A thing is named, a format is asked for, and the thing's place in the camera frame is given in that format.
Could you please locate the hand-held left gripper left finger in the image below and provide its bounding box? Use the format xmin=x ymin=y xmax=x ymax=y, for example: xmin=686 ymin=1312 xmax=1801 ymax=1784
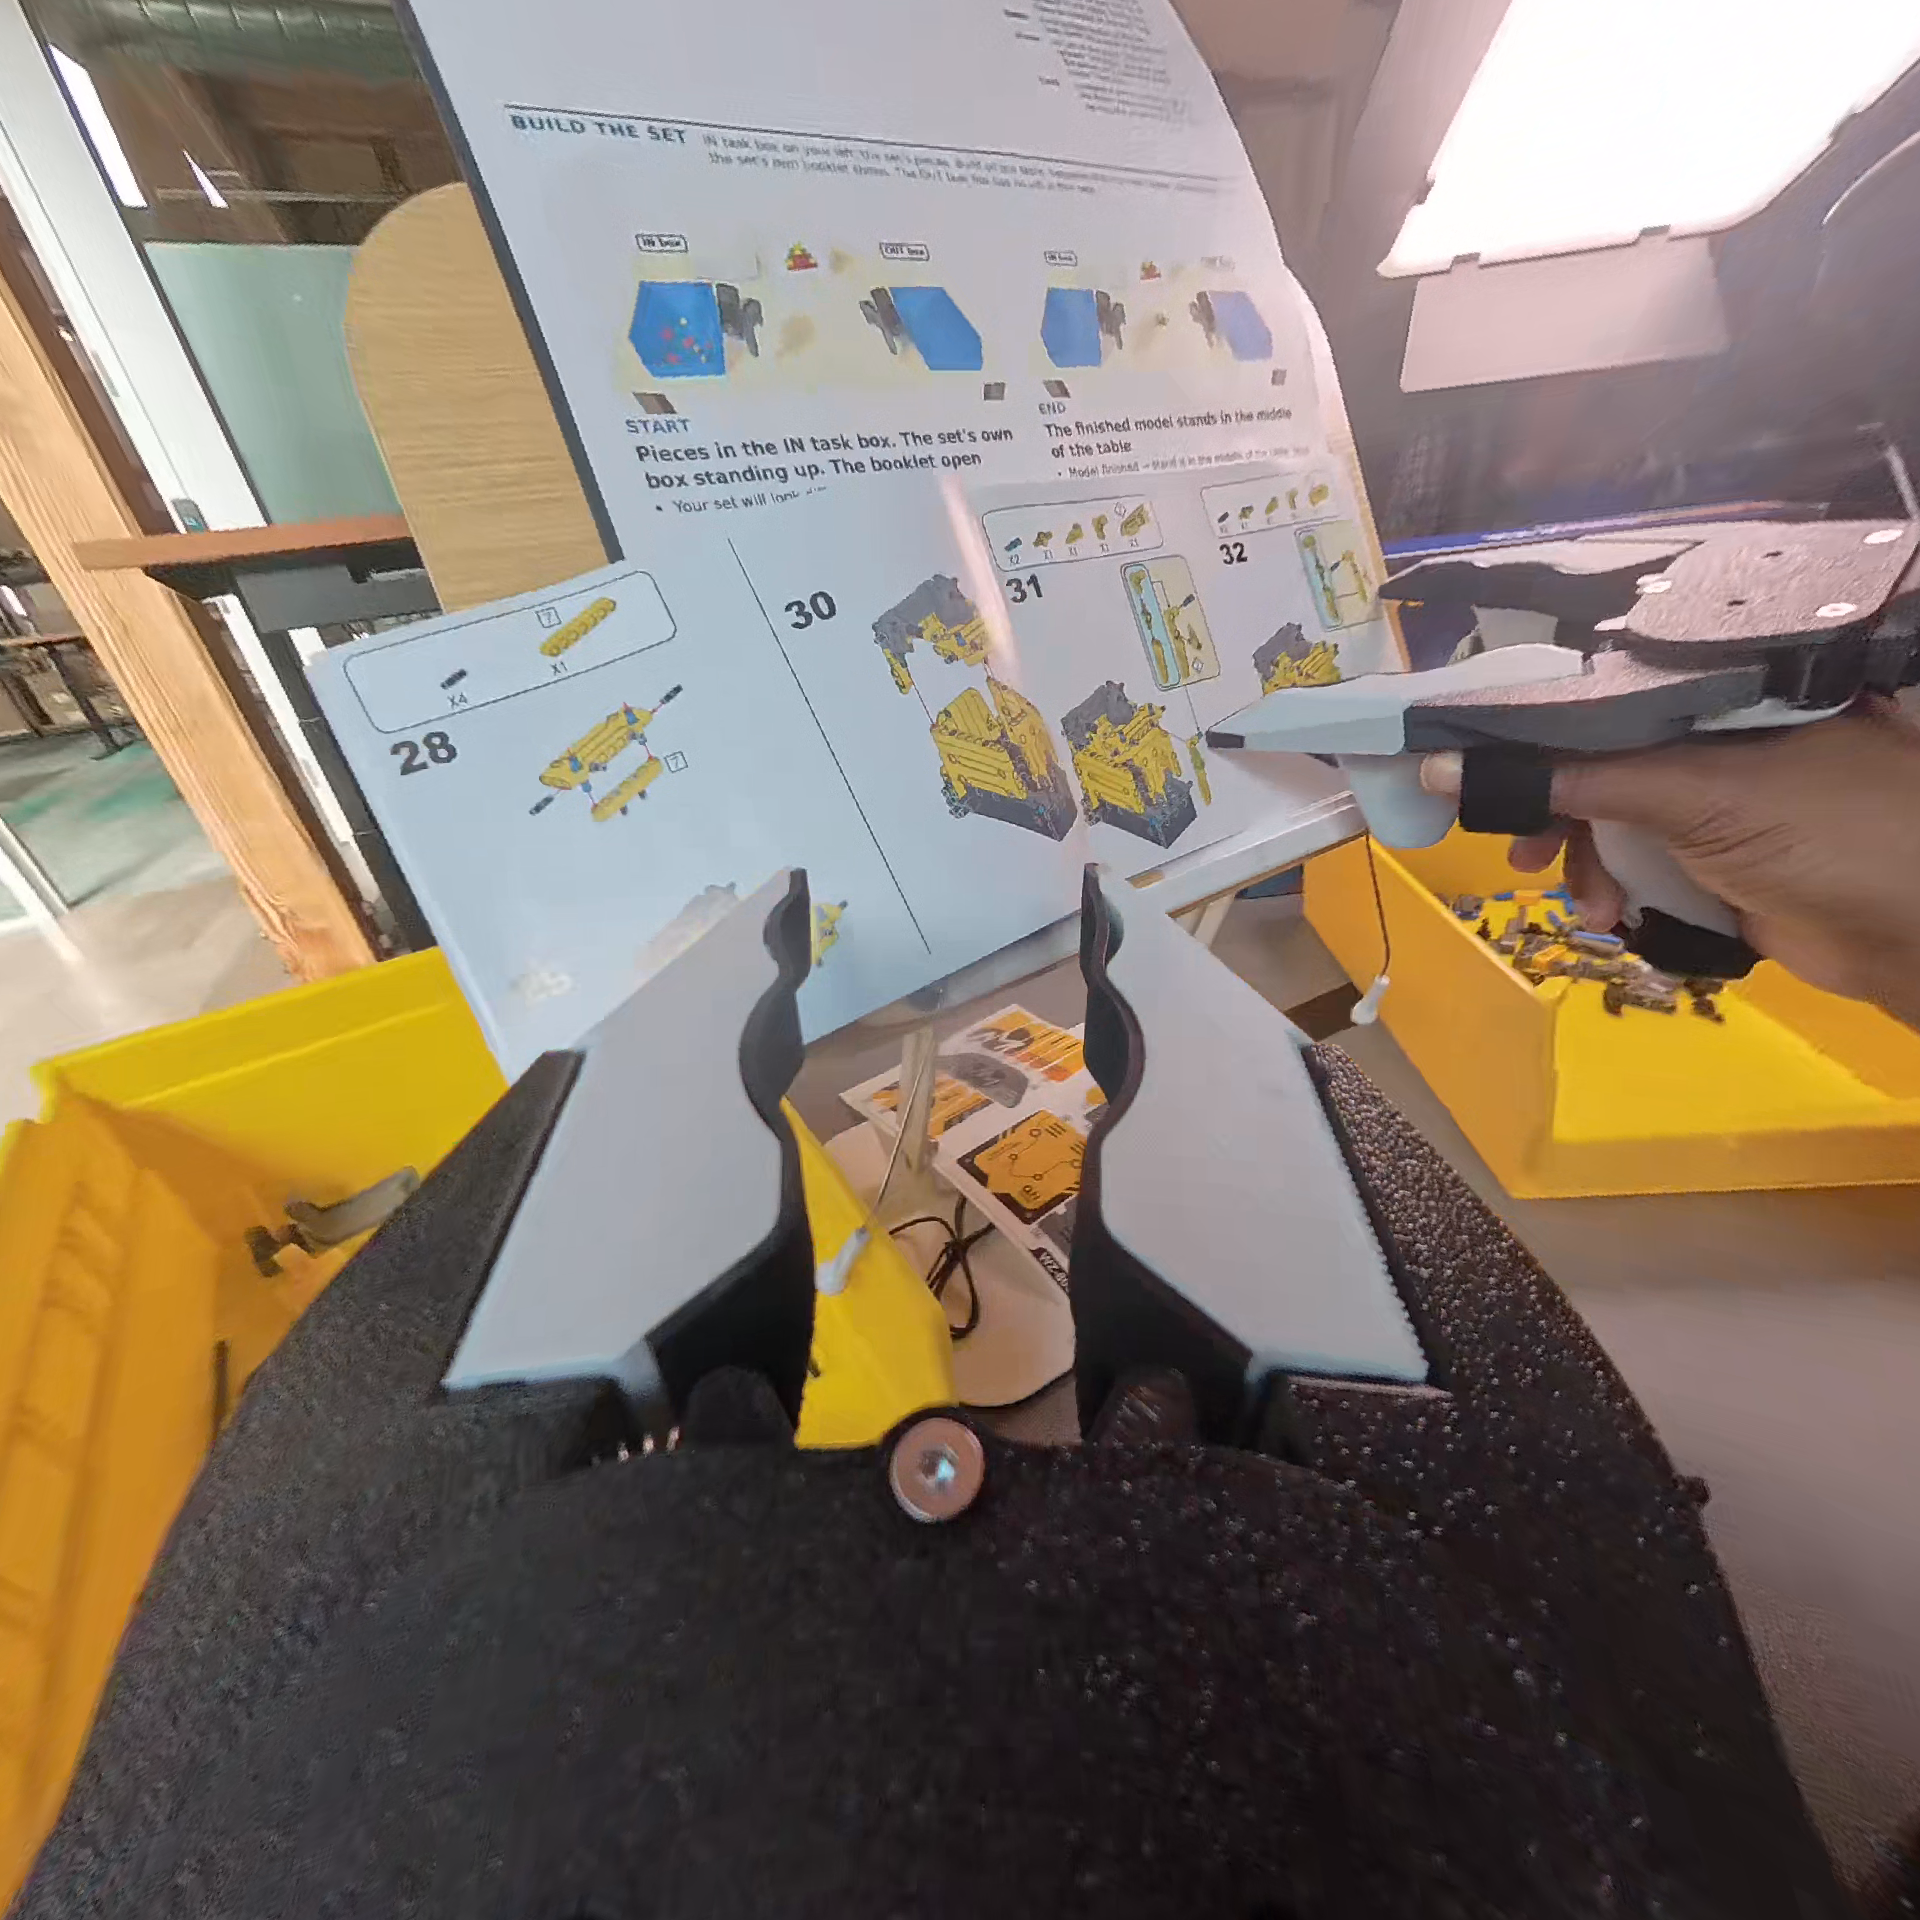
xmin=441 ymin=867 xmax=818 ymax=1419

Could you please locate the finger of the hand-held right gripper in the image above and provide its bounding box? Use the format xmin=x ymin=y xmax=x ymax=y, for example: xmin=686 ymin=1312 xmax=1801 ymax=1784
xmin=1376 ymin=538 xmax=1706 ymax=620
xmin=1204 ymin=644 xmax=1778 ymax=760

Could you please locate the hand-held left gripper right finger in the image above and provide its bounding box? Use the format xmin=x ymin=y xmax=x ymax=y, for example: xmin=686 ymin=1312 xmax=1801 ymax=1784
xmin=1073 ymin=865 xmax=1434 ymax=1430

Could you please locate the yellow bin with large parts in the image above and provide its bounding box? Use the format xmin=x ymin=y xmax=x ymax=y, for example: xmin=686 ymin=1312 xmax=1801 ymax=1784
xmin=0 ymin=944 xmax=962 ymax=1817

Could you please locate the pile of small lego parts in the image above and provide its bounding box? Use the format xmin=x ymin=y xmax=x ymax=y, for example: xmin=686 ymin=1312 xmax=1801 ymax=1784
xmin=1446 ymin=884 xmax=1728 ymax=1022

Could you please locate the person's right hand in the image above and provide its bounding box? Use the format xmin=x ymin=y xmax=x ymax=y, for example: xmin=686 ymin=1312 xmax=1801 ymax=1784
xmin=1417 ymin=698 xmax=1920 ymax=1037

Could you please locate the yellow sticker sheet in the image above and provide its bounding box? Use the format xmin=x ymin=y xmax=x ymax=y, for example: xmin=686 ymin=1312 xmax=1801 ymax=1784
xmin=838 ymin=1005 xmax=1113 ymax=1291

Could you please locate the grey curved panel with clip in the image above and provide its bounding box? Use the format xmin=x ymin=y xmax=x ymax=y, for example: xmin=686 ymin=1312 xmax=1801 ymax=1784
xmin=246 ymin=1170 xmax=424 ymax=1277

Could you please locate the yellow bin with small parts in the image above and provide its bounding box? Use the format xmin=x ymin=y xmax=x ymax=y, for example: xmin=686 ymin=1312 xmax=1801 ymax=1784
xmin=1302 ymin=822 xmax=1920 ymax=1202

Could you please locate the studio light panel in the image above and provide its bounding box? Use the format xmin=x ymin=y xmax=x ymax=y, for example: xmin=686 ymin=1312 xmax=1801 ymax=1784
xmin=1376 ymin=0 xmax=1920 ymax=396

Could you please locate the white printed instruction sheet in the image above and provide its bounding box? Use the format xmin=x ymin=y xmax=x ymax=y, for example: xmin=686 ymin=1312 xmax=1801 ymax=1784
xmin=393 ymin=0 xmax=1412 ymax=676

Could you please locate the brown top desk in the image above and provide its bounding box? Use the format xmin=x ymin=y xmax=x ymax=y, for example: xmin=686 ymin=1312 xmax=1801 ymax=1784
xmin=72 ymin=516 xmax=436 ymax=633

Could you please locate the black cable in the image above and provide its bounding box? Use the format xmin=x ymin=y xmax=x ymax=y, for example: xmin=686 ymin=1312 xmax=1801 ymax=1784
xmin=884 ymin=1216 xmax=998 ymax=1344

